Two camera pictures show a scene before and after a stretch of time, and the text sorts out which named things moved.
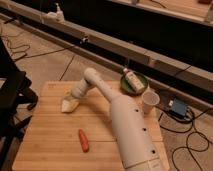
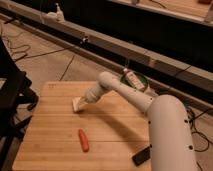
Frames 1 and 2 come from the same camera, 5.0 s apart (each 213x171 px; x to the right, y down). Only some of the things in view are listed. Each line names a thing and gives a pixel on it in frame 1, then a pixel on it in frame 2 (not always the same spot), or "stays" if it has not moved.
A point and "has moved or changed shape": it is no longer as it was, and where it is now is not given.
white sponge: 68,106 has moved or changed shape
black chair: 15,87 stays
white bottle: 136,83 stays
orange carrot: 84,141 stays
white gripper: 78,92 to 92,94
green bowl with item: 128,87 stays
